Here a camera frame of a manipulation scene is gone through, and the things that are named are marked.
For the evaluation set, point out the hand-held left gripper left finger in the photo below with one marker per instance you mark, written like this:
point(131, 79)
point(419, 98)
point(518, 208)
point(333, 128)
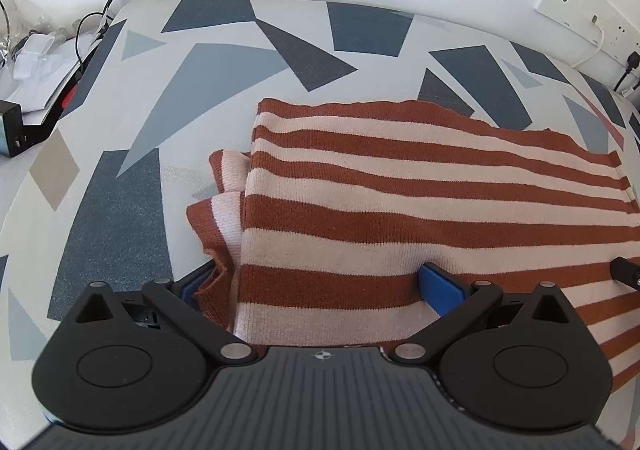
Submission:
point(187, 290)

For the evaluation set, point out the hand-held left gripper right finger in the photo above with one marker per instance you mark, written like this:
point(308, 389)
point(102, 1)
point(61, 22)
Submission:
point(440, 287)

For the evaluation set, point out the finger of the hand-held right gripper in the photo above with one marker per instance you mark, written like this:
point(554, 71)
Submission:
point(627, 272)

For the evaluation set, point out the brown white striped sweater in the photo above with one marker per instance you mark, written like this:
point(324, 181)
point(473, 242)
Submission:
point(400, 205)

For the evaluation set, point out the geometric patterned tablecloth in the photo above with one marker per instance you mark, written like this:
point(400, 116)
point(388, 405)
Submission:
point(200, 80)

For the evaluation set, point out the black power plug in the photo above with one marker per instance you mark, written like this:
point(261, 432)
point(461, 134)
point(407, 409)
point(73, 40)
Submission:
point(632, 60)

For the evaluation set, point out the black power adapter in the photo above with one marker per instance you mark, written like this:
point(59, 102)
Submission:
point(10, 125)

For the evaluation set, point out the white papers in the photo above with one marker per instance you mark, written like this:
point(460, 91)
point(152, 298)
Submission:
point(45, 90)

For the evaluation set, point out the clear plastic wrapper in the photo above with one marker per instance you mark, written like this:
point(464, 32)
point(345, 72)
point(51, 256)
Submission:
point(30, 48)

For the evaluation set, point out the white wall socket panel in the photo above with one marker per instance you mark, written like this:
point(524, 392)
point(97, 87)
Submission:
point(575, 0)

